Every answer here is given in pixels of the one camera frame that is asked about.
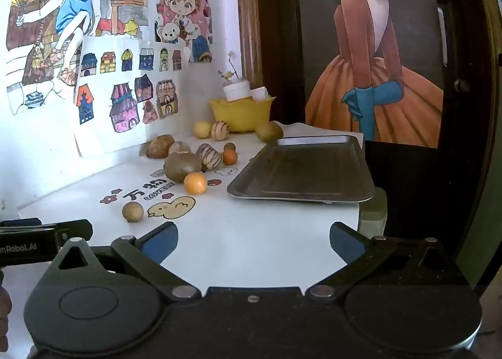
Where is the white flower pot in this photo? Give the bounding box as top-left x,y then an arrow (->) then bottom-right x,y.
218,51 -> 241,83

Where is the brown potato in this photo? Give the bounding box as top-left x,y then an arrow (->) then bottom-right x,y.
146,134 -> 176,159

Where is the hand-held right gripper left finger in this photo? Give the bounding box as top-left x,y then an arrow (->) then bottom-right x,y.
39,221 -> 202,303

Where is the orange dress girl poster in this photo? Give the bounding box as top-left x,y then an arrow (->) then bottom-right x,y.
294,0 -> 446,149

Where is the wooden door frame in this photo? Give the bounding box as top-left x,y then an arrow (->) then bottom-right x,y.
234,0 -> 264,89

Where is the metal baking tray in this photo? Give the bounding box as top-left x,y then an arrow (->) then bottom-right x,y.
227,135 -> 376,203

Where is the yellow plastic bowl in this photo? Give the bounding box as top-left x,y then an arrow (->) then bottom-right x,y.
209,96 -> 276,133

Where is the olive green oval fruit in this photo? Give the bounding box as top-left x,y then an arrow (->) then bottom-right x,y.
256,121 -> 284,144

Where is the white printed table sheet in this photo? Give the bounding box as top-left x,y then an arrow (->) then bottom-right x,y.
18,121 -> 365,297

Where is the white jar with lid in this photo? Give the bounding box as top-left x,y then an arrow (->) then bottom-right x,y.
223,81 -> 251,102

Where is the colourful houses drawing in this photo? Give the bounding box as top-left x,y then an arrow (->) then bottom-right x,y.
74,35 -> 191,158

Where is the large striped melon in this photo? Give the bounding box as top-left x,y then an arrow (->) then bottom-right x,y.
195,143 -> 224,172

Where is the girl with bear poster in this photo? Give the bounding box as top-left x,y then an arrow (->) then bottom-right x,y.
154,0 -> 214,64

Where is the dark wooden door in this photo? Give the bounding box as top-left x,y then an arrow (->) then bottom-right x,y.
255,0 -> 495,297

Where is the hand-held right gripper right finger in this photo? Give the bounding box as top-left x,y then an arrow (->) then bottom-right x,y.
305,221 -> 477,301

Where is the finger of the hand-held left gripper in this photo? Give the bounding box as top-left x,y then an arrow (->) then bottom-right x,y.
55,220 -> 93,244

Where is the small tan round fruit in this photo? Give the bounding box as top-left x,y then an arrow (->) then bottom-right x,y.
122,202 -> 145,222

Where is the boy with fan drawing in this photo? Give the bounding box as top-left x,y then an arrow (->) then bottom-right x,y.
6,0 -> 153,117

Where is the large brown round fruit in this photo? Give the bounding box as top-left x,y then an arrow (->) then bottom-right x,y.
164,151 -> 202,183

